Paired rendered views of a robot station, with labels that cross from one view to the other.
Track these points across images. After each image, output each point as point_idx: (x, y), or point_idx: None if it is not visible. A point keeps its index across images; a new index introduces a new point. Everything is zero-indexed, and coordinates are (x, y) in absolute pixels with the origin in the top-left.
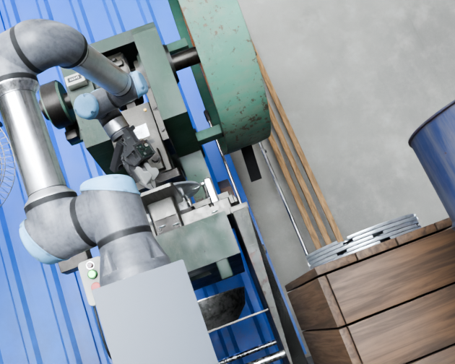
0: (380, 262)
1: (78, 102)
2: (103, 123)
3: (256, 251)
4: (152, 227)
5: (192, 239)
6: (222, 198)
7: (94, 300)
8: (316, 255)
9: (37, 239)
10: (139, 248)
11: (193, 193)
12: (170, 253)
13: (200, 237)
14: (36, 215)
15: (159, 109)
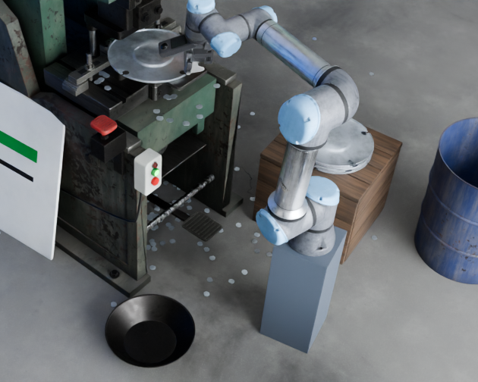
0: (373, 185)
1: (229, 47)
2: (199, 32)
3: (234, 117)
4: (146, 87)
5: (190, 107)
6: (172, 31)
7: (325, 272)
8: (329, 167)
9: (289, 238)
10: (334, 231)
11: (160, 32)
12: (174, 123)
13: (196, 104)
14: (296, 225)
15: None
